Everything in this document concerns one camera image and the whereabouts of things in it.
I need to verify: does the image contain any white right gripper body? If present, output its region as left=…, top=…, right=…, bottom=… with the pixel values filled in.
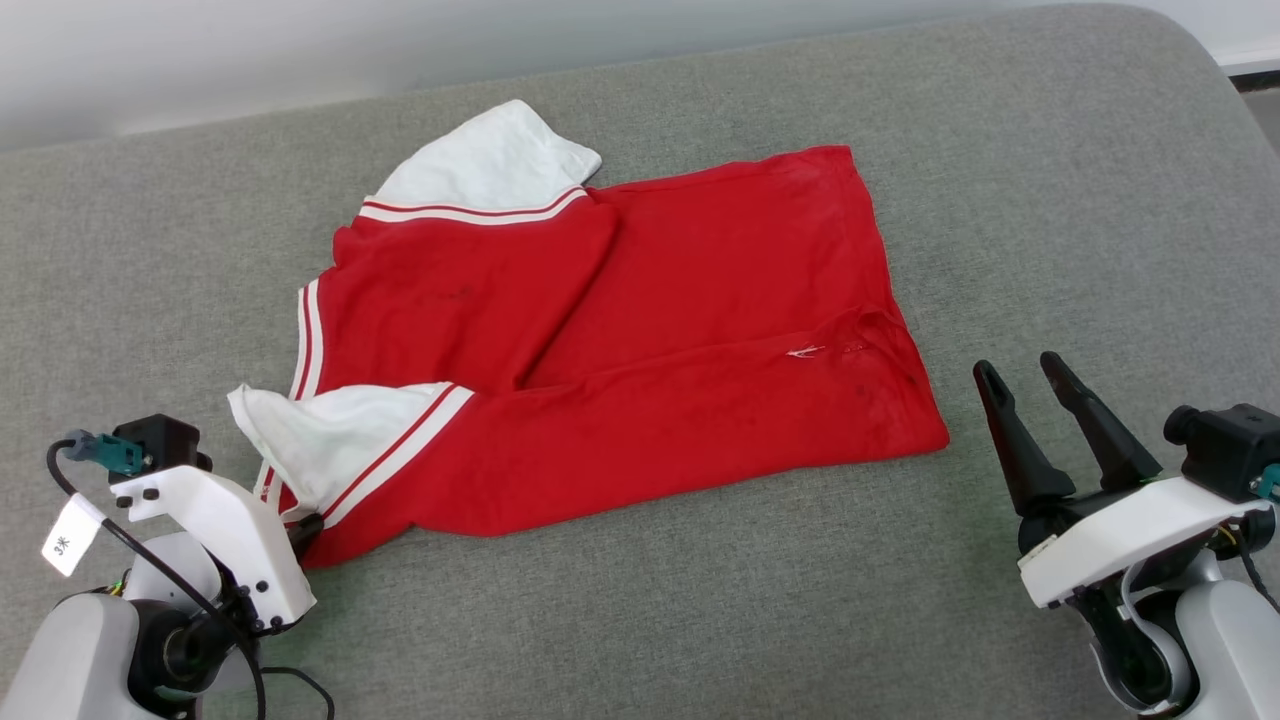
left=1017, top=476, right=1272, bottom=610

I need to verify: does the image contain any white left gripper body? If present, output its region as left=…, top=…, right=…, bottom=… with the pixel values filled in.
left=109, top=464, right=317, bottom=634

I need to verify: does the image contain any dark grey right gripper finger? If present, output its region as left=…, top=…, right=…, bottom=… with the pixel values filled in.
left=973, top=360, right=1077, bottom=517
left=1039, top=351, right=1164, bottom=492

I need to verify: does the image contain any red and white shirt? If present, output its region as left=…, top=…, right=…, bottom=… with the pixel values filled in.
left=228, top=98, right=951, bottom=569

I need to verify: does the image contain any grey fabric sofa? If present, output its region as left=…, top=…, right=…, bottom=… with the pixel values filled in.
left=0, top=3, right=1280, bottom=720

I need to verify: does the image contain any white baseboard strip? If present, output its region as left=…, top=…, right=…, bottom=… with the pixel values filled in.
left=1222, top=45, right=1280, bottom=79

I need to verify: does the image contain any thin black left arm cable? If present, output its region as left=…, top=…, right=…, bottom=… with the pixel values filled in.
left=46, top=438, right=336, bottom=720

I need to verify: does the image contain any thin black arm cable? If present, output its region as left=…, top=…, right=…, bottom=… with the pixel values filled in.
left=1228, top=520, right=1280, bottom=613
left=46, top=438, right=336, bottom=720

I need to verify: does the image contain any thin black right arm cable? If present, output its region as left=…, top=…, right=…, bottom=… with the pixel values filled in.
left=1228, top=520, right=1280, bottom=613

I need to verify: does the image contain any teal cable connector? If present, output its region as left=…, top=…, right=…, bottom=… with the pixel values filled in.
left=67, top=430, right=144, bottom=477

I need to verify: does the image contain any white paper cable tag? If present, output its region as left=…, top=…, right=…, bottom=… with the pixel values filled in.
left=41, top=493, right=105, bottom=578

